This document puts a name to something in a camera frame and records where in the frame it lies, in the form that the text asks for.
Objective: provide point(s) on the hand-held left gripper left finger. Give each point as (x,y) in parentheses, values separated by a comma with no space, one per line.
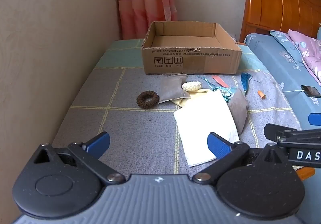
(99,141)

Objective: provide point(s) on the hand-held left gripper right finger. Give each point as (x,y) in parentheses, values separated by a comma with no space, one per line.
(217,146)

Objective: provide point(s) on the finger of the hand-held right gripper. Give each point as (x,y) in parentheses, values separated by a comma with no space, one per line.
(275,133)
(316,119)

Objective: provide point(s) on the white cloth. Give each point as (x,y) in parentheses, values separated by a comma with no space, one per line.
(205,118)

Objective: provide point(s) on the small orange foam piece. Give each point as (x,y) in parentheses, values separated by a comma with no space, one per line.
(261,95)

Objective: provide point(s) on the grey fabric pouch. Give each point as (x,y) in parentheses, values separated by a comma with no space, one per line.
(173,88)
(238,111)

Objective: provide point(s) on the cream braided scrunchie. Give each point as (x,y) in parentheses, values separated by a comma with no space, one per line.
(190,86)

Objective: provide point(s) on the cardboard box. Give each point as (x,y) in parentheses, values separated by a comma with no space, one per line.
(190,63)

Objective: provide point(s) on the black smartphone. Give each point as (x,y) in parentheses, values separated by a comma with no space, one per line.
(311,91)

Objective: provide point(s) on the grey checked blanket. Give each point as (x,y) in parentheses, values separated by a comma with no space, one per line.
(125,126)

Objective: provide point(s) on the teal embroidered sachet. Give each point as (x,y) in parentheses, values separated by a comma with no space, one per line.
(227,93)

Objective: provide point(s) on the pale yellow cloth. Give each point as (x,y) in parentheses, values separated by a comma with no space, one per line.
(193,96)

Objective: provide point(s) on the brown hair scrunchie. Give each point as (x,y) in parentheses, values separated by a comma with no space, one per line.
(139,100)

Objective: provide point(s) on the blue tassel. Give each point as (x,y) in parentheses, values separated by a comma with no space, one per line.
(245,82)

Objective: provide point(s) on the pink paper strip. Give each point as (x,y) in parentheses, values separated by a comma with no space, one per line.
(220,81)

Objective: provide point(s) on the pink floral pillow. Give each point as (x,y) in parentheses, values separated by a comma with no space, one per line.
(309,51)

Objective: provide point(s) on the blue floral bedsheet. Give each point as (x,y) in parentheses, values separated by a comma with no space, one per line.
(270,63)

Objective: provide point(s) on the blue floral pillow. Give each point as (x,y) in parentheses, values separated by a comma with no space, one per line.
(288,48)

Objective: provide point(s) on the orange wooden headboard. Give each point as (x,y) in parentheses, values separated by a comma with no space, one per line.
(275,0)

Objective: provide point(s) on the pink patterned curtain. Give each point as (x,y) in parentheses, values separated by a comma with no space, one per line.
(143,0)

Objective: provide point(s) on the orange wooden bed frame piece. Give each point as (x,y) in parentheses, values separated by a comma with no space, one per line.
(307,173)

